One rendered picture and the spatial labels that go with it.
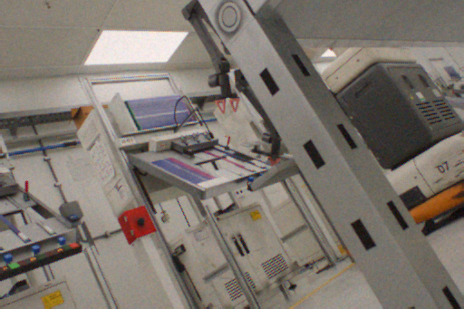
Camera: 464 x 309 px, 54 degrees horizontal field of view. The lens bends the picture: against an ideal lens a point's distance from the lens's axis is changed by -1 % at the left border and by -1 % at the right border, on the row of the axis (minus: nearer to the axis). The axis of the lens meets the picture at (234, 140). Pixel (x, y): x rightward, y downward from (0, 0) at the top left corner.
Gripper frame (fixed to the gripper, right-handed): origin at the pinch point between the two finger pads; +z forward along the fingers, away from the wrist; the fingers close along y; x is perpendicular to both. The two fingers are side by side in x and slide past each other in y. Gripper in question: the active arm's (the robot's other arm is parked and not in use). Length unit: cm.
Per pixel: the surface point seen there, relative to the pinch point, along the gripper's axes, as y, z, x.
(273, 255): 4, 59, 12
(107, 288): 133, 23, 17
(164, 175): 60, 5, -36
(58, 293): 141, 37, -11
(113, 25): -43, -63, -250
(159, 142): 37, -2, -69
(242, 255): 27, 53, 4
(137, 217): 97, 12, -12
